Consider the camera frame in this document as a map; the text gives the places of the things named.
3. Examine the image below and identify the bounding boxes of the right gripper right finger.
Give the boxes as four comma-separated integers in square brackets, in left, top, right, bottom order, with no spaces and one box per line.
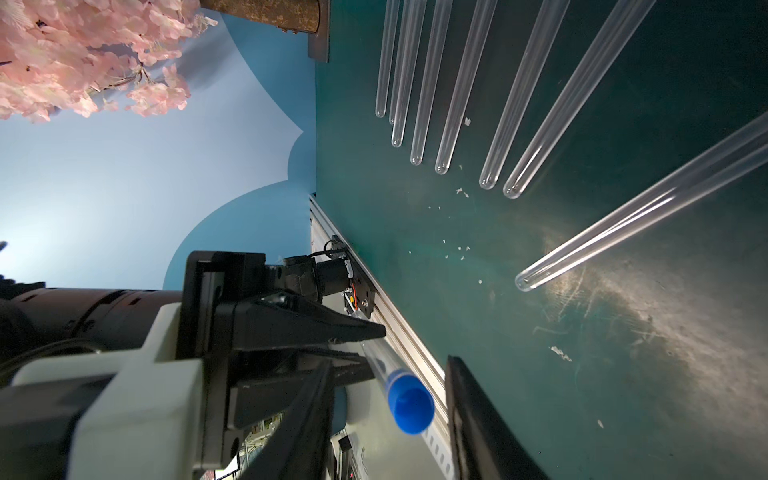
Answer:
[445,356,548,479]

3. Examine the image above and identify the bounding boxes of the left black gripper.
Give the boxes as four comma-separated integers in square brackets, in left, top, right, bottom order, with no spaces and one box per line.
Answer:
[177,251,386,470]

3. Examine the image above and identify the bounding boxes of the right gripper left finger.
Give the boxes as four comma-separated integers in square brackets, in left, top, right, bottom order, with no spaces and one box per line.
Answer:
[240,361,334,479]

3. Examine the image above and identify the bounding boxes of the test tube diagonal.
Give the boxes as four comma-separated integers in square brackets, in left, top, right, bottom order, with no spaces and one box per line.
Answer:
[515,114,767,292]
[502,0,655,199]

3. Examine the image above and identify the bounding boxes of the test tube horizontal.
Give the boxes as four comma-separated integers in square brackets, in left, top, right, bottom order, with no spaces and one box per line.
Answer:
[434,0,498,175]

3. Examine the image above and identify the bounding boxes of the test tube vertical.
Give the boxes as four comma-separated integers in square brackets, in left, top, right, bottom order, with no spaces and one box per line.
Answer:
[387,0,409,125]

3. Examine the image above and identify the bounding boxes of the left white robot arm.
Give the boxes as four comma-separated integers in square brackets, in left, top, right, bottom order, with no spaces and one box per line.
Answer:
[1,251,386,479]

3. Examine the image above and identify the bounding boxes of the black square tree base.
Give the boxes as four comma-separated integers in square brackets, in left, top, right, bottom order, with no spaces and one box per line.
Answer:
[307,0,331,63]

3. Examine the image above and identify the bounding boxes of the pink cherry blossom tree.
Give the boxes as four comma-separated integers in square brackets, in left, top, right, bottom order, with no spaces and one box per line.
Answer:
[0,0,322,124]

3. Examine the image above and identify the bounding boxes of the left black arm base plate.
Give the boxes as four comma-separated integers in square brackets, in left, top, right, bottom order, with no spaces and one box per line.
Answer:
[324,235,376,320]

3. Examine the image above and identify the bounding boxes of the aluminium mounting rail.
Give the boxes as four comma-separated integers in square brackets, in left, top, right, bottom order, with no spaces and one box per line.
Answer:
[308,194,457,480]

